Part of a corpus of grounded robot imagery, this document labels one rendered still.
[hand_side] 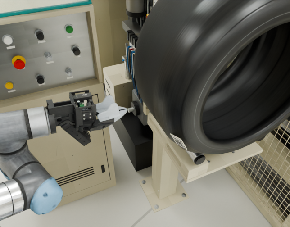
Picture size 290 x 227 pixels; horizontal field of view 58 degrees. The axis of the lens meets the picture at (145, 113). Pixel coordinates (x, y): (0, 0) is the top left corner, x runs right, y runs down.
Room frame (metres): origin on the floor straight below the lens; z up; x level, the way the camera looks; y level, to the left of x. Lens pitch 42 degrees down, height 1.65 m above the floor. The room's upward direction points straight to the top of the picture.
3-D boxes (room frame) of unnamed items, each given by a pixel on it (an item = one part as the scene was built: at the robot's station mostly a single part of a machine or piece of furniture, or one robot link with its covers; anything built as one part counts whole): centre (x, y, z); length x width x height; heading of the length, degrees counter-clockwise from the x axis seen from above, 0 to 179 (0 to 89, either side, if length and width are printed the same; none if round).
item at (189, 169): (0.74, -0.12, 0.84); 0.36 x 0.09 x 0.06; 24
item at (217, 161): (0.80, -0.25, 0.80); 0.37 x 0.36 x 0.02; 114
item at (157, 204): (1.02, -0.13, 0.01); 0.27 x 0.27 x 0.02; 24
